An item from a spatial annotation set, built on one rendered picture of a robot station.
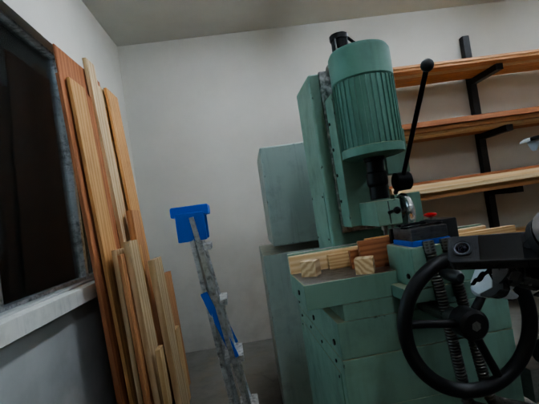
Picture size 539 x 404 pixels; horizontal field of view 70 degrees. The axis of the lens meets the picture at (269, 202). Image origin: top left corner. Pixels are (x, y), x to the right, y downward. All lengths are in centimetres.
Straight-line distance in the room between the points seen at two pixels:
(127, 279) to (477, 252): 171
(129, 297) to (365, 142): 143
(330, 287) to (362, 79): 55
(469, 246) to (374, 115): 55
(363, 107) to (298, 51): 263
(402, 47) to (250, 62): 138
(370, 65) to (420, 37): 293
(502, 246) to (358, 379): 53
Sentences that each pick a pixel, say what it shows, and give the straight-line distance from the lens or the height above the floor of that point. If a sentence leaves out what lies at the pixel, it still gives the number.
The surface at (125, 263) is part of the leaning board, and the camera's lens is 208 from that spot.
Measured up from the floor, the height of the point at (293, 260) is 94.
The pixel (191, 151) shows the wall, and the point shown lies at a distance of 343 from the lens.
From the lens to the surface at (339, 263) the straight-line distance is 110.
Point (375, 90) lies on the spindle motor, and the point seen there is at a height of 136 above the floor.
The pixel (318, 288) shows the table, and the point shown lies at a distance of 93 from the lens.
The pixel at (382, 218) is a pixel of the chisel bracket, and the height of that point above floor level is 102.
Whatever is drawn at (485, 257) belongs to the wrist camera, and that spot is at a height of 98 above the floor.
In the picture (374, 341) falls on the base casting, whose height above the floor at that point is 74.
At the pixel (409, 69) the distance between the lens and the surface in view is 329.
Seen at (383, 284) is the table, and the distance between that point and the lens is 98.
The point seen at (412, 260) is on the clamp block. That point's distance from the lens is 90.
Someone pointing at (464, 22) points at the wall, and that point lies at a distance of 427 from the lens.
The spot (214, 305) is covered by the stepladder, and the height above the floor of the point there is 74.
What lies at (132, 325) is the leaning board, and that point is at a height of 63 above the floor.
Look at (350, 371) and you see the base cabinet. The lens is 101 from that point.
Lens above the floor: 108
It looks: 2 degrees up
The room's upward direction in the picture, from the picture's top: 8 degrees counter-clockwise
